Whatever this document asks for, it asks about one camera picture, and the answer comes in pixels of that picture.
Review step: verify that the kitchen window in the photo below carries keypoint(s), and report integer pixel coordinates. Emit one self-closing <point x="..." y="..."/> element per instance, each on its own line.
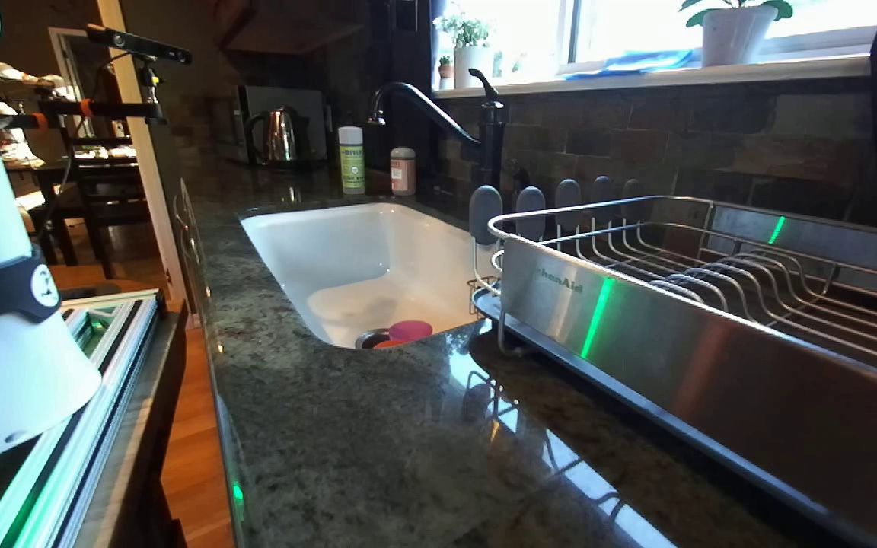
<point x="621" y="31"/>

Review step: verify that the bushy plant in white pot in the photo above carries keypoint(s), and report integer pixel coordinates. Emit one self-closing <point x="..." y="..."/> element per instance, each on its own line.
<point x="468" y="61"/>

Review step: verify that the blue cloth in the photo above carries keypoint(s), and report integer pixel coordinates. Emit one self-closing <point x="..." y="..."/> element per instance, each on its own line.
<point x="639" y="61"/>

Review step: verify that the white kitchen sink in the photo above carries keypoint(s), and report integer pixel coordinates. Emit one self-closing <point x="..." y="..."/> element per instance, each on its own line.
<point x="358" y="252"/>

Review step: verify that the robot mounting stand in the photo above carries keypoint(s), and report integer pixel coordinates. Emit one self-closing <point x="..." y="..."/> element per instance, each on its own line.
<point x="103" y="405"/>

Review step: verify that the dark wooden chair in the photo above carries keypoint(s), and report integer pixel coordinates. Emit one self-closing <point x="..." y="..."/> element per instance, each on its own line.
<point x="103" y="202"/>

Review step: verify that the orange plastic cup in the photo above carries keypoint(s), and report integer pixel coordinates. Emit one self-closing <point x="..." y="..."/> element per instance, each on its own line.
<point x="372" y="343"/>

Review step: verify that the green soap bottle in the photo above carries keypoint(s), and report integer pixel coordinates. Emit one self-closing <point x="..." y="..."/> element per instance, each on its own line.
<point x="352" y="162"/>

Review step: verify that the small plant in white pot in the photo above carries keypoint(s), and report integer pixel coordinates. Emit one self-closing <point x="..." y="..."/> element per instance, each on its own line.
<point x="732" y="34"/>

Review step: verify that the black kitchen faucet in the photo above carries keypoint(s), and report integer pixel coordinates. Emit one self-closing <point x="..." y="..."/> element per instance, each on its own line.
<point x="490" y="133"/>

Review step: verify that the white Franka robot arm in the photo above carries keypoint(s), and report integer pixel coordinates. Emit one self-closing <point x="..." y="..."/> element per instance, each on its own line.
<point x="0" y="353"/>

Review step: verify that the black camera on stand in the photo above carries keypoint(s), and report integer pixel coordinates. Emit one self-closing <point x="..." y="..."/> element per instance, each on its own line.
<point x="137" y="45"/>

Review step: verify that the orange soap bottle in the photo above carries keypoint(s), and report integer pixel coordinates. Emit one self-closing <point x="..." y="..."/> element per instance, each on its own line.
<point x="403" y="172"/>

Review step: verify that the stainless steel dish rack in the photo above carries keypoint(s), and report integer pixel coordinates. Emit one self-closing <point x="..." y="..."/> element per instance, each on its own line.
<point x="714" y="365"/>

